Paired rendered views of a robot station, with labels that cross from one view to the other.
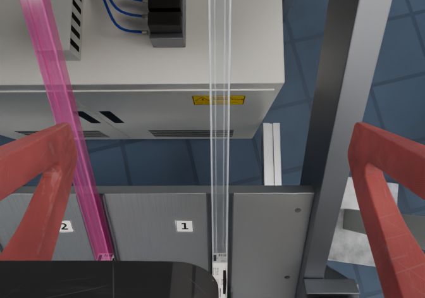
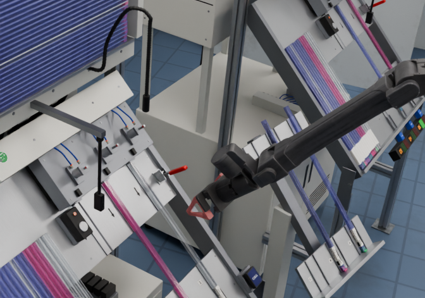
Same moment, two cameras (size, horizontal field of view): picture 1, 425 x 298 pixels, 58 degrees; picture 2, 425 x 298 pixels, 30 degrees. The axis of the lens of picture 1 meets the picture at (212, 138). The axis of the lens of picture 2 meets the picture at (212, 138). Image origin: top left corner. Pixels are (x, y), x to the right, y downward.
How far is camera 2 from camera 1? 1.95 m
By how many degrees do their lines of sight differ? 54
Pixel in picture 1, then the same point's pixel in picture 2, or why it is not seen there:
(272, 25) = (135, 271)
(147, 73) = not seen: outside the picture
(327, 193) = (215, 242)
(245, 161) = not seen: outside the picture
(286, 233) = (219, 266)
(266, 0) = (123, 266)
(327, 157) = (206, 233)
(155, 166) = not seen: outside the picture
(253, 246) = (218, 277)
